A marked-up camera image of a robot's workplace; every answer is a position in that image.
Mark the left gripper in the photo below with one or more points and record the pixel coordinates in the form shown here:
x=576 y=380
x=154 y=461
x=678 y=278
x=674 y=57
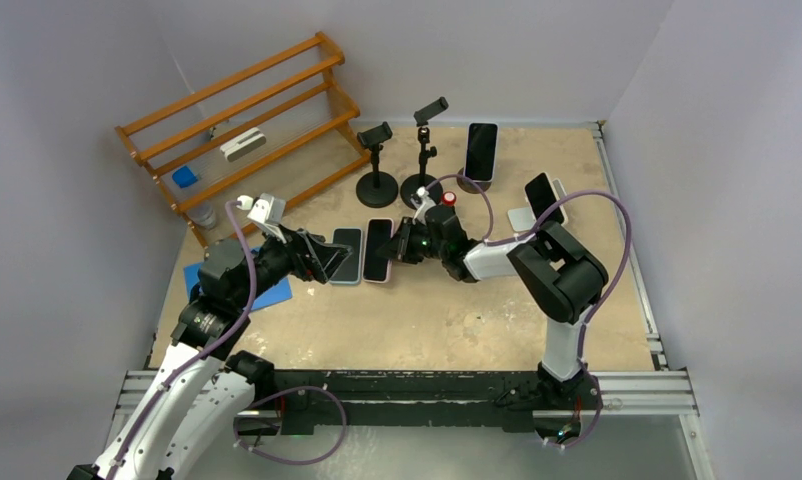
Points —
x=314 y=258

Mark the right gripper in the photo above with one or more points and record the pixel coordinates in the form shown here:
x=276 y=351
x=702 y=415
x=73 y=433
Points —
x=400 y=245

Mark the light blue case phone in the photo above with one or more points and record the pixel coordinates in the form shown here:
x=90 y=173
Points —
x=349 y=273

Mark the pink case phone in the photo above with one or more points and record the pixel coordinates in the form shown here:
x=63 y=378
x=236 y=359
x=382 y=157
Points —
x=376 y=266

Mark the black phone stand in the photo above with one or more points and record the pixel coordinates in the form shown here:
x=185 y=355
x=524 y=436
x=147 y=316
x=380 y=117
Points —
x=376 y=189
x=421 y=179

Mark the black phone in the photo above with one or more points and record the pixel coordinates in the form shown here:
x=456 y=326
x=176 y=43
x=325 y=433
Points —
x=481 y=150
x=540 y=194

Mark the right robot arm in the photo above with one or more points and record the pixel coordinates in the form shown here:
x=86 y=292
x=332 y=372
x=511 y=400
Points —
x=561 y=275

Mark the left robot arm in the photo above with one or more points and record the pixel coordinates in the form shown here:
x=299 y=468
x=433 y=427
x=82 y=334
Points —
x=202 y=383

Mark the silver phone stand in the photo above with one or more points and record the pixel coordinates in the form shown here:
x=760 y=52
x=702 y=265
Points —
x=521 y=219

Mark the blue mat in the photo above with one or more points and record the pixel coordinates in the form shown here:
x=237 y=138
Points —
x=275 y=295

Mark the red black stamp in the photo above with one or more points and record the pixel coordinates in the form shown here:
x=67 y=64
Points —
x=448 y=198

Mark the clear plastic cup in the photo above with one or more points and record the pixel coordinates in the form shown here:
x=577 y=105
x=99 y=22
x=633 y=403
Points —
x=204 y=216

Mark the orange wooden rack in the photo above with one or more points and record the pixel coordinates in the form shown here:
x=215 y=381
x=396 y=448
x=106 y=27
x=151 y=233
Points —
x=293 y=97

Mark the white eraser block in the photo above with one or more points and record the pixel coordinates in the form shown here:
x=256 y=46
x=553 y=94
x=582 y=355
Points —
x=243 y=144

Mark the blue cube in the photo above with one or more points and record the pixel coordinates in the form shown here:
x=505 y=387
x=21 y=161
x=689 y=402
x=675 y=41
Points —
x=184 y=177

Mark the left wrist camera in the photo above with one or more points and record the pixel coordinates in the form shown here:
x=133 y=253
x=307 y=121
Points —
x=265 y=212

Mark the black base frame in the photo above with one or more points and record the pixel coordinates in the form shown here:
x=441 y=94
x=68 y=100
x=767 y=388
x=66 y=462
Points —
x=512 y=401

